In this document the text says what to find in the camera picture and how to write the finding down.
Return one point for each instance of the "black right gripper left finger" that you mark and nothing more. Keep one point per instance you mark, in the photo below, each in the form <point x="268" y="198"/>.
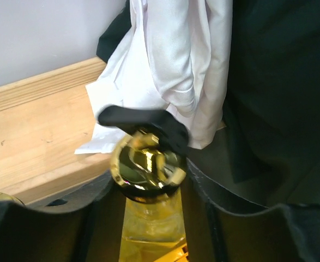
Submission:
<point x="85" y="225"/>

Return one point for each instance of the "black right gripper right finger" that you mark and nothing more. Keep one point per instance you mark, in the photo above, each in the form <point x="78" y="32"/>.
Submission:
<point x="221" y="226"/>

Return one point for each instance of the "clear bottle red label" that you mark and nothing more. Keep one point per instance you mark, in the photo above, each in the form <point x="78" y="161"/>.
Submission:
<point x="148" y="166"/>

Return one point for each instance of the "clear bottle gold pourer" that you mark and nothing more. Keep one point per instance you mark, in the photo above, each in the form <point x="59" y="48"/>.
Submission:
<point x="9" y="198"/>

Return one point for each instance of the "yellow bin back right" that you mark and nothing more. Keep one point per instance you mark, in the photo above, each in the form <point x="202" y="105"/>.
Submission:
<point x="180" y="254"/>

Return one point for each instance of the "dark green jacket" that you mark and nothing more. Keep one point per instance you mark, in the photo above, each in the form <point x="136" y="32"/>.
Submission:
<point x="267" y="147"/>

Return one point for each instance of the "white crumpled cloth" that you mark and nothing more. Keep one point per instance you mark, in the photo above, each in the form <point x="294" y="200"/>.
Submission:
<point x="174" y="56"/>

